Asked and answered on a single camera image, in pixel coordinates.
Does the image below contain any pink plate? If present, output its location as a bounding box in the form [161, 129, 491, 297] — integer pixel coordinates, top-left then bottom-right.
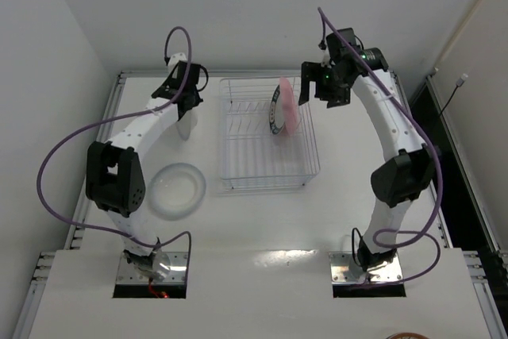
[279, 77, 299, 136]

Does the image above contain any green rimmed white plate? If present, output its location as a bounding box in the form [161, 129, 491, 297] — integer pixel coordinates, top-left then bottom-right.
[268, 86, 285, 135]

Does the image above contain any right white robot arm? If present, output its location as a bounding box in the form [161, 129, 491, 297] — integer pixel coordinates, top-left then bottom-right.
[302, 29, 438, 271]

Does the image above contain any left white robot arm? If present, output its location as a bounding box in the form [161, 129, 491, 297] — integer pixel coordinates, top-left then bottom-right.
[85, 53, 320, 278]

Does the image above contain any brown bowl at edge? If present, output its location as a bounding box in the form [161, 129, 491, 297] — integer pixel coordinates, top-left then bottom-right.
[387, 332, 429, 339]

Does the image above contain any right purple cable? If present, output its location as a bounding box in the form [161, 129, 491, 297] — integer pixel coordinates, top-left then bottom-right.
[317, 7, 444, 288]

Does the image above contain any purple cable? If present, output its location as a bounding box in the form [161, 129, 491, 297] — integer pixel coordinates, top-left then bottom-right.
[37, 27, 194, 281]
[317, 7, 444, 288]

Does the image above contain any clear wire dish rack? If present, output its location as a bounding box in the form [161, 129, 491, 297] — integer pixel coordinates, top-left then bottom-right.
[219, 76, 321, 192]

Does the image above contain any black usb cable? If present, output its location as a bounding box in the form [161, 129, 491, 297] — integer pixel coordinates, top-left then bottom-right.
[438, 73, 469, 117]

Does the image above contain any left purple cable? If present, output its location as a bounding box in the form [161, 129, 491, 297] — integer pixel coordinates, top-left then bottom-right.
[37, 27, 194, 281]

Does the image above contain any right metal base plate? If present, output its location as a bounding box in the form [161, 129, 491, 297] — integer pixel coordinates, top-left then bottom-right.
[329, 252, 402, 286]

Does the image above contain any metal base plate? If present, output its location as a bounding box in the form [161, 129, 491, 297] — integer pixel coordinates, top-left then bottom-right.
[116, 252, 188, 286]
[329, 252, 402, 286]

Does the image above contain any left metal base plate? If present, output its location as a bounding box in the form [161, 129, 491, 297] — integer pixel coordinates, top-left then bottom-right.
[116, 252, 188, 286]

